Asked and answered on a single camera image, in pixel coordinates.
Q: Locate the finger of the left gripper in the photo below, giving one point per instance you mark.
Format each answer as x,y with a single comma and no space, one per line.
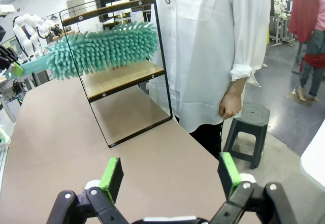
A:
8,53
18,70

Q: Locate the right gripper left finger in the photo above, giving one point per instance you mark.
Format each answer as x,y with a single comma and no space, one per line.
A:
111,183

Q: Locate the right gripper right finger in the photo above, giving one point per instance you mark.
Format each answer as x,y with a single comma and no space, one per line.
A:
228,173

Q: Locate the teal microfiber duster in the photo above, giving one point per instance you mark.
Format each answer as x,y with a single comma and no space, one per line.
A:
101,48

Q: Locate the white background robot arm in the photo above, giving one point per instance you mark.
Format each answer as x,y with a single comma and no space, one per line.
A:
25,38

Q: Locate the person's left forearm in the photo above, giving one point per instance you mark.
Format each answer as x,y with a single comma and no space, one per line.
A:
237,88

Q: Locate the two-tier wooden metal shelf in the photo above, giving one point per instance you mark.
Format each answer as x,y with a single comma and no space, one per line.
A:
119,79

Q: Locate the person's left hand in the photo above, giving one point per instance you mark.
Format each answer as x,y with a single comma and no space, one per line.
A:
231,107

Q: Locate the black control box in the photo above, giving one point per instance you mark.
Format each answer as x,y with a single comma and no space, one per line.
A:
18,88

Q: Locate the white cluttered workbench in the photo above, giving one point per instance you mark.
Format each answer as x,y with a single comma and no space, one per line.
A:
5,84

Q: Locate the gray aluminium cart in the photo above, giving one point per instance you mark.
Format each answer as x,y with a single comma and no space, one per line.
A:
41,78

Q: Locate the black plastic stool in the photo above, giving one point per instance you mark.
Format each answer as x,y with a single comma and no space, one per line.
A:
251,116

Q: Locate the green white device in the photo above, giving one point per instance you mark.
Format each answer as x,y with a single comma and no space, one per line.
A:
3,135

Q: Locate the white side table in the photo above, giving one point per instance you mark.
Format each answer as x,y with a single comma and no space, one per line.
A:
314,158

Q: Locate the gray mannequin mat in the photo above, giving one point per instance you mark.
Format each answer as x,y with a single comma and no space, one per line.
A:
292,95

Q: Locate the person in white shirt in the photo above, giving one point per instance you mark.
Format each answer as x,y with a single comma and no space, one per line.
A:
203,43

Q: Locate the person in red top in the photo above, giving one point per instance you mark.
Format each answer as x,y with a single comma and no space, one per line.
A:
303,10

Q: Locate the small white distant robot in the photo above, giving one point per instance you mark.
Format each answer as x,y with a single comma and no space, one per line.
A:
281,0

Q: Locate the gray desk frame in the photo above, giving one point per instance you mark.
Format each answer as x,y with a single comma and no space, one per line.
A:
279,28

